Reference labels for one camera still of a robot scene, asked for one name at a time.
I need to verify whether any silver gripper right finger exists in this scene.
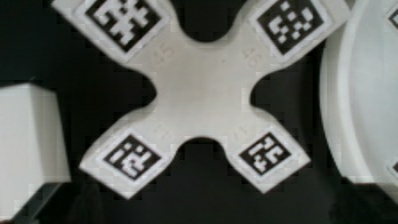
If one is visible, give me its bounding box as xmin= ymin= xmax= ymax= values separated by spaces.
xmin=340 ymin=180 xmax=398 ymax=224

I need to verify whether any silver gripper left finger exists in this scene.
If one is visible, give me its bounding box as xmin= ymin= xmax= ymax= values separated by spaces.
xmin=0 ymin=183 xmax=63 ymax=224

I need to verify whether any white round table top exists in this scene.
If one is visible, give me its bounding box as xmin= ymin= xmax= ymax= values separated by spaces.
xmin=321 ymin=0 xmax=398 ymax=185

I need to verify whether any white L-shaped fence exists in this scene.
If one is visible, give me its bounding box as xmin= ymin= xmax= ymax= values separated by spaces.
xmin=0 ymin=84 xmax=72 ymax=220

